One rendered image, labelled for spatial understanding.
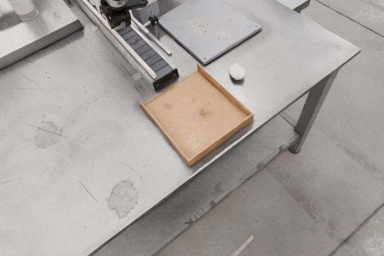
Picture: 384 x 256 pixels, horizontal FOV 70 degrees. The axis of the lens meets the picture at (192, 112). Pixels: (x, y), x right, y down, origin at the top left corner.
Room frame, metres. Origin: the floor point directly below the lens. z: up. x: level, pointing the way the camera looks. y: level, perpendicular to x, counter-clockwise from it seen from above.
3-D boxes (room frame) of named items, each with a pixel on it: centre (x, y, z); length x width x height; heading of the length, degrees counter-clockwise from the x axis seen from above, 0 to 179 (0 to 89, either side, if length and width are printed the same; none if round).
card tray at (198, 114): (0.54, -0.01, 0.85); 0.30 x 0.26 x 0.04; 28
